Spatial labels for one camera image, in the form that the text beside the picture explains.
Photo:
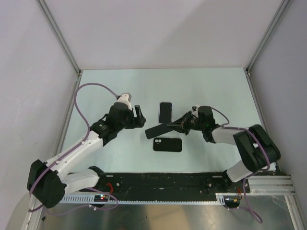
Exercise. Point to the left controller board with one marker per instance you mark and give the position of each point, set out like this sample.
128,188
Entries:
101,198

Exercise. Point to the right aluminium frame post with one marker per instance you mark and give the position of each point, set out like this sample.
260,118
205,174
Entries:
279,14

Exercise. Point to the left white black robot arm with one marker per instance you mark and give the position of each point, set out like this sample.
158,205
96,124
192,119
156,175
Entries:
50,181

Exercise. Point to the right controller board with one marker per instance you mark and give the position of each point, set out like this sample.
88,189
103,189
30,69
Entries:
232,203

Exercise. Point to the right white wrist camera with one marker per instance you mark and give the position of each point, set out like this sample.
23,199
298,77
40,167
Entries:
194,110

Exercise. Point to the grey slotted cable duct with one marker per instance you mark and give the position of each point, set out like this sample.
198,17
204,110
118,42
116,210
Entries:
89,199

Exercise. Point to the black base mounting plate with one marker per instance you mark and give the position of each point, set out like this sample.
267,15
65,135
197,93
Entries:
169,187

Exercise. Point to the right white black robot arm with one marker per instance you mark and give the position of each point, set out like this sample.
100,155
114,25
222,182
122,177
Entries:
255,147

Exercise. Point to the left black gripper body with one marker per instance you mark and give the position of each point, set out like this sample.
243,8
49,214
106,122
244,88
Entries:
130,121

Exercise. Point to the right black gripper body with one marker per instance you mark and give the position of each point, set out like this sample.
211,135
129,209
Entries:
189,122

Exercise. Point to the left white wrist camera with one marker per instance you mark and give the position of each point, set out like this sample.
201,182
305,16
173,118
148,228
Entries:
125,98

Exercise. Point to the controller board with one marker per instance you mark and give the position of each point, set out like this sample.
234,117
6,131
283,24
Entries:
101,198
232,203

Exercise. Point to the aluminium frame post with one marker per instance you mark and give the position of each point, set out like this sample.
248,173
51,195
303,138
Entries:
58,34
279,14

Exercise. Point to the lilac silicone phone case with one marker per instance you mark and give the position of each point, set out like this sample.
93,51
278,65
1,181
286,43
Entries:
158,112

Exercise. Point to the left aluminium frame post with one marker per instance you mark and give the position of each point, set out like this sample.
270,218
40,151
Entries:
58,34

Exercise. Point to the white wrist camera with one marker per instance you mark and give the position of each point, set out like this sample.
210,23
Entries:
194,110
125,98

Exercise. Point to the black phone case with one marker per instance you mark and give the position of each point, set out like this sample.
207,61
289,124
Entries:
167,144

